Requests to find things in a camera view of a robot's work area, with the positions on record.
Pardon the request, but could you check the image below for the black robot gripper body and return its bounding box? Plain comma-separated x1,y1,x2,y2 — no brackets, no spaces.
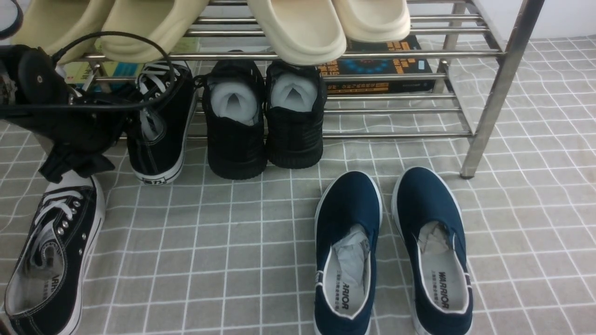
1,45,140,183

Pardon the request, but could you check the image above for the black canvas sneaker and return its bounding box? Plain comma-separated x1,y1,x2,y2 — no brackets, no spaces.
4,172,106,335
126,61,196,185

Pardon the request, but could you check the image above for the black mesh shoe left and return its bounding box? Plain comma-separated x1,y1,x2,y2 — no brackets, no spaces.
196,60,267,180

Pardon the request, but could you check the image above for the black mesh shoe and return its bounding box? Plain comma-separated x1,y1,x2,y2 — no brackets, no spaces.
264,60,327,169
196,60,267,180

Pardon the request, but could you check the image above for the black mesh shoe right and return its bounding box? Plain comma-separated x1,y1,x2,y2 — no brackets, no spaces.
264,60,327,169

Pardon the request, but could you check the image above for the navy slip-on shoe left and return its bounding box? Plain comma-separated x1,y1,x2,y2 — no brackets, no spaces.
313,170,383,335

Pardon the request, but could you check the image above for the navy slip-on shoe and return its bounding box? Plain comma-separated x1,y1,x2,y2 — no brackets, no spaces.
391,166,474,335
313,170,383,335

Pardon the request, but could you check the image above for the navy slip-on shoe right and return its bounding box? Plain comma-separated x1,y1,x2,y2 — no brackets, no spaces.
391,166,474,335

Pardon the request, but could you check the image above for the green blue book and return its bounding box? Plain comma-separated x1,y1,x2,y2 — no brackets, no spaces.
61,37,201,87

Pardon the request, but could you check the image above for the olive green slipper far left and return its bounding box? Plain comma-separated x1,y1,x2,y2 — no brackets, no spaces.
10,0,114,56

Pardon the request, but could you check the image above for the olive green slipper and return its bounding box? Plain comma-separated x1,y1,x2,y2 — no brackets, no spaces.
100,0,209,63
10,0,114,56

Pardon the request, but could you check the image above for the grey checkered floor cloth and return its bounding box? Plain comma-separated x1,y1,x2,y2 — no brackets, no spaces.
0,35,596,335

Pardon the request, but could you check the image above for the cream slipper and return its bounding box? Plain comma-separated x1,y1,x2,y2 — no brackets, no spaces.
247,0,347,66
332,0,411,43

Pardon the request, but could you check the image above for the cream slipper far right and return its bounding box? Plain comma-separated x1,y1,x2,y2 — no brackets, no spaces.
332,0,411,43

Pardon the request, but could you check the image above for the black orange book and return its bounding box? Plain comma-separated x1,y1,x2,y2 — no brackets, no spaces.
319,57,435,95

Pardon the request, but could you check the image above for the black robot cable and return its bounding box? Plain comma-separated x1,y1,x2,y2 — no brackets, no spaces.
0,0,176,114

